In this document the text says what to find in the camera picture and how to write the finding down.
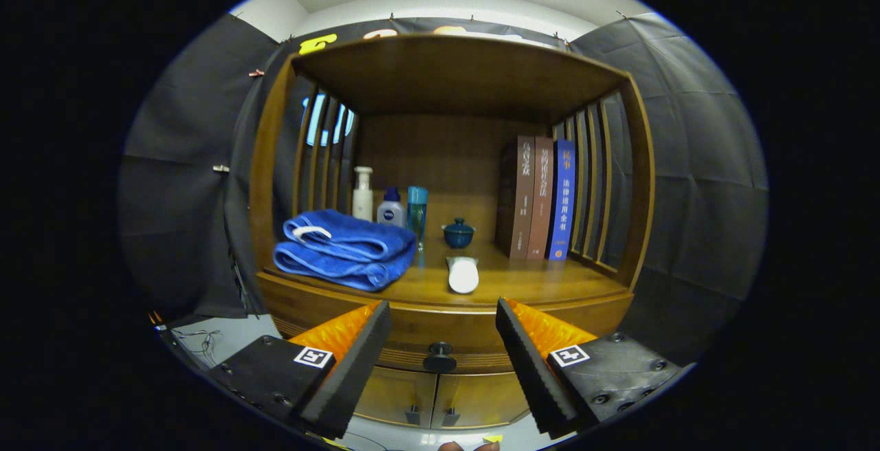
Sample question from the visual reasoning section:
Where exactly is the wooden cabinet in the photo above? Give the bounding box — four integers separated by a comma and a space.
249, 33, 656, 431

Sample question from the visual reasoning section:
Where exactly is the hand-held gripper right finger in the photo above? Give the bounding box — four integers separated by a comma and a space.
495, 297, 688, 439

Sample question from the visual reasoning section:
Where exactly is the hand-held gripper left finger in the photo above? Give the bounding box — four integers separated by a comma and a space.
206, 300, 393, 440

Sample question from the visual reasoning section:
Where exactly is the wooden countertop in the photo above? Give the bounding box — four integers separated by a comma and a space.
256, 234, 635, 331

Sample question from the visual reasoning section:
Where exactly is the blue book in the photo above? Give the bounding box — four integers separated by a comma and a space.
547, 140, 577, 261

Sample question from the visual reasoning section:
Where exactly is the dark brown book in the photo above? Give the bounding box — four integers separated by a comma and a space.
495, 135, 536, 260

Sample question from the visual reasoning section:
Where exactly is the blue folded towel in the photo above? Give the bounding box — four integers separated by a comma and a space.
273, 209, 418, 292

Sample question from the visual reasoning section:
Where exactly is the white bottle with blue cap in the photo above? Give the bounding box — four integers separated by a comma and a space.
377, 188, 406, 227

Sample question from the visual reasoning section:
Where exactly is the wooden cabinet door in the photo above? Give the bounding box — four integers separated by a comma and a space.
354, 366, 439, 430
432, 372, 530, 431

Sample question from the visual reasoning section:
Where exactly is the white tube with green print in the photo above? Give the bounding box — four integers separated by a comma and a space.
445, 256, 480, 294

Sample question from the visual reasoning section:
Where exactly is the thin floor cable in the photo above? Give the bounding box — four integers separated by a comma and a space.
170, 329, 222, 367

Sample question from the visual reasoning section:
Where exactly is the white pump bottle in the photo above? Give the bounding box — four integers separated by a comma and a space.
352, 166, 374, 222

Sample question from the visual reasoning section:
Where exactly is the clear bottle with blue cap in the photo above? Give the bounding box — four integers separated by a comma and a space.
407, 186, 429, 270

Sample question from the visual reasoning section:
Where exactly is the reddish brown book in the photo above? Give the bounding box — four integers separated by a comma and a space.
527, 137, 555, 261

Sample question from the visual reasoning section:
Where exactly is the blue lidded teacup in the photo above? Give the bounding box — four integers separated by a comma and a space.
442, 217, 476, 250

